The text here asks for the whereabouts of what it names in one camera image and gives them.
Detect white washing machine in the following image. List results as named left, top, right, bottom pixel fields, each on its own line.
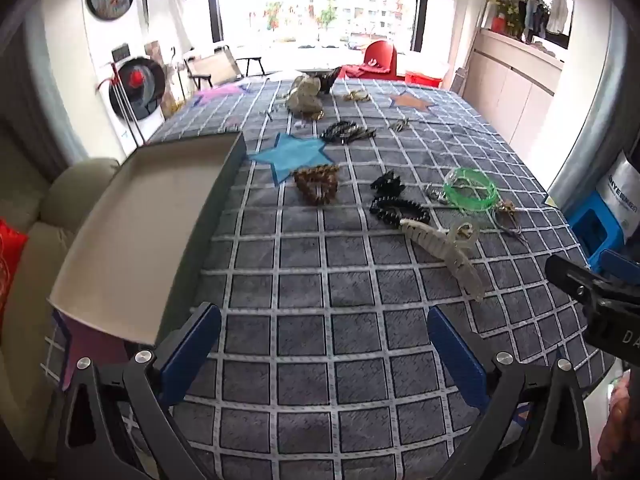
left=95, top=40, right=169, bottom=157

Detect silver keychain charm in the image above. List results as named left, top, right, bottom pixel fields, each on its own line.
left=424, top=184, right=451, bottom=207

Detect grey curtain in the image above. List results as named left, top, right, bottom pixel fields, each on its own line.
left=547, top=0, right=640, bottom=203

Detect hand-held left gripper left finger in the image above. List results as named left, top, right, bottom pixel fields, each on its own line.
left=54, top=302, right=222, bottom=480

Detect red plastic bucket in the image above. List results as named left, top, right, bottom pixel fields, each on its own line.
left=403, top=67, right=447, bottom=91

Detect red embroidered cushion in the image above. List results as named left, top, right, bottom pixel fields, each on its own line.
left=0, top=217, right=29, bottom=332

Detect beige low cabinet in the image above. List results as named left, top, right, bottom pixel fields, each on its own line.
left=461, top=26, right=567, bottom=173

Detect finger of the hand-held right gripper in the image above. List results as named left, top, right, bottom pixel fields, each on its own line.
left=599, top=249, right=640, bottom=288
left=545, top=254, right=610, bottom=307

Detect beige sofa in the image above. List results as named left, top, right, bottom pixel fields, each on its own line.
left=0, top=157, right=122, bottom=461

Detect hanging clothes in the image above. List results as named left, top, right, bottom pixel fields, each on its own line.
left=517, top=0, right=574, bottom=47

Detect white dotted hair bow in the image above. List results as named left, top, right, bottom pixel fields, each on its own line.
left=285, top=76, right=324, bottom=121

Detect dark spiral hair tie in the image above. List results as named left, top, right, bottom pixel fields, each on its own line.
left=369, top=197, right=432, bottom=227

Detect green translucent bangle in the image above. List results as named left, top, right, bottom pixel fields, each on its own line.
left=443, top=167, right=499, bottom=212

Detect red handled mop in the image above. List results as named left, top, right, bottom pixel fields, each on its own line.
left=96, top=60, right=147, bottom=148

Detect black hair claw clip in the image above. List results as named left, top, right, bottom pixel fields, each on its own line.
left=370, top=172, right=406, bottom=199

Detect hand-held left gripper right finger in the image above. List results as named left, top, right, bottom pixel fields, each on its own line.
left=427, top=306, right=593, bottom=480

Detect white printed bag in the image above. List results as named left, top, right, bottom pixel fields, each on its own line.
left=596, top=149, right=640, bottom=242

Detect white curtain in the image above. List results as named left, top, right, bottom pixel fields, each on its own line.
left=144, top=0, right=197, bottom=107

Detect potted yellow flowers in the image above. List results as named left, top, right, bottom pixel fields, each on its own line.
left=486, top=0, right=524, bottom=37

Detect black bead bracelets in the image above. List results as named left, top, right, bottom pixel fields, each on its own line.
left=320, top=120, right=377, bottom=146

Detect brown wooden bead bracelet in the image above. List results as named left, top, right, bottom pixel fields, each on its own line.
left=292, top=164, right=341, bottom=206

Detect blue plastic stool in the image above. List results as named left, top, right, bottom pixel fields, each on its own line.
left=566, top=189, right=627, bottom=272

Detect red plastic chair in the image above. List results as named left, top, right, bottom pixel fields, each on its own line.
left=359, top=39, right=402, bottom=82

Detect beige folding chair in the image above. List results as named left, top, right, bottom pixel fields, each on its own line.
left=182, top=44, right=267, bottom=92

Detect grey shallow tray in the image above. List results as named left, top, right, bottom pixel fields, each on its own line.
left=47, top=132, right=248, bottom=357

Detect grey checked star tablecloth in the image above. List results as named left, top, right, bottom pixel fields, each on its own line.
left=42, top=77, right=621, bottom=480

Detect translucent hair claw clip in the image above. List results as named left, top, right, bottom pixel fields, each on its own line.
left=399, top=219, right=487, bottom=302

